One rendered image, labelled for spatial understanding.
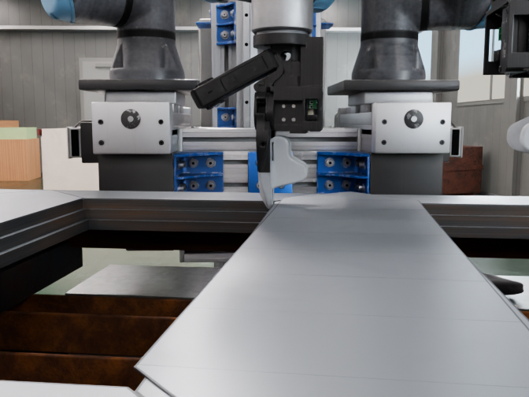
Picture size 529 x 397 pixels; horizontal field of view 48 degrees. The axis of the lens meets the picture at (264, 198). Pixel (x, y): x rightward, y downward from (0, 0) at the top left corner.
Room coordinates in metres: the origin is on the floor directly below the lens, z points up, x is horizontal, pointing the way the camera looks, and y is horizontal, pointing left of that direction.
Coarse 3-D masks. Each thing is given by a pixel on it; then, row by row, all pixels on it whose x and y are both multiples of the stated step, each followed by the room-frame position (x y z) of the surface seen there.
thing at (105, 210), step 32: (0, 224) 0.61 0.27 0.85; (32, 224) 0.67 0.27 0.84; (64, 224) 0.74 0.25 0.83; (96, 224) 0.79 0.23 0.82; (128, 224) 0.79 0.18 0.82; (160, 224) 0.78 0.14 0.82; (192, 224) 0.78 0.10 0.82; (224, 224) 0.77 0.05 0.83; (256, 224) 0.77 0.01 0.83; (448, 224) 0.75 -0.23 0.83; (480, 224) 0.74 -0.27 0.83; (512, 224) 0.74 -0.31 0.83; (0, 256) 0.58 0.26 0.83
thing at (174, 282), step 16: (112, 272) 1.09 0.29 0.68; (128, 272) 1.09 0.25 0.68; (144, 272) 1.09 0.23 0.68; (160, 272) 1.09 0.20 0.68; (176, 272) 1.09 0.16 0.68; (192, 272) 1.09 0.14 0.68; (208, 272) 1.09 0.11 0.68; (80, 288) 0.98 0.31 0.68; (96, 288) 0.98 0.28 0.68; (112, 288) 0.98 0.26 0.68; (128, 288) 0.98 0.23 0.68; (144, 288) 0.98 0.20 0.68; (160, 288) 0.98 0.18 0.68; (176, 288) 0.98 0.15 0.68; (192, 288) 0.98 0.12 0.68; (528, 288) 0.98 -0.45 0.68; (528, 304) 0.89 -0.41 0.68
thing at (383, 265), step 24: (240, 264) 0.43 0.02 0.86; (264, 264) 0.43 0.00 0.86; (288, 264) 0.43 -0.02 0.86; (312, 264) 0.43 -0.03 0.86; (336, 264) 0.43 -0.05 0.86; (360, 264) 0.43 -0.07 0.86; (384, 264) 0.43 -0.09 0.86; (408, 264) 0.43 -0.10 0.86; (432, 264) 0.43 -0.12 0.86; (456, 264) 0.43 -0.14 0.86
